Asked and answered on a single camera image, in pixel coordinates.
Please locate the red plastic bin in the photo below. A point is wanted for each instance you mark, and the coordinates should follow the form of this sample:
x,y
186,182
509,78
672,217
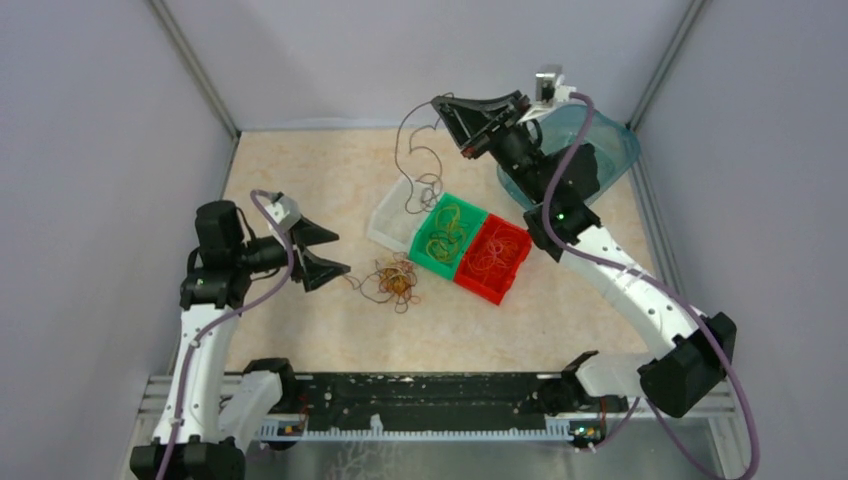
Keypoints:
x,y
489,267

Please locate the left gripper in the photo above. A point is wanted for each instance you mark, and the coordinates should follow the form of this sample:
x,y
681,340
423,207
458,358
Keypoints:
x,y
315,271

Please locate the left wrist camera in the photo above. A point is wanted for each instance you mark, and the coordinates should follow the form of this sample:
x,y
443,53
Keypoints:
x,y
283,212

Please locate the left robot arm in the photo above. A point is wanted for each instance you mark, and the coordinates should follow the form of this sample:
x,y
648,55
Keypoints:
x,y
231,271

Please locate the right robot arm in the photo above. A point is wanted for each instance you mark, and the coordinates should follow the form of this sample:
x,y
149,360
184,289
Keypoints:
x,y
688,352

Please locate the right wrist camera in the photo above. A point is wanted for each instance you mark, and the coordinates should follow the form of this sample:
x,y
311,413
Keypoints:
x,y
551,92

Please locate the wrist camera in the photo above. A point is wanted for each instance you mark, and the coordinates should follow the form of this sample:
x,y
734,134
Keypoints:
x,y
551,92
283,212

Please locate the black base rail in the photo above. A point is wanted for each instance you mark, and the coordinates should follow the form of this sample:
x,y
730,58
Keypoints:
x,y
437,402

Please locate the green plastic bin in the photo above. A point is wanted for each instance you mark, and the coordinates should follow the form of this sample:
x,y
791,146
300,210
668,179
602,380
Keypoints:
x,y
446,235

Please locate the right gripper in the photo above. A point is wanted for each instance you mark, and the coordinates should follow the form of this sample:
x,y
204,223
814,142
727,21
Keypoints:
x,y
470,119

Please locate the white plastic bin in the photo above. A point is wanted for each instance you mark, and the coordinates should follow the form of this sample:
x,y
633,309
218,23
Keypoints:
x,y
401,212

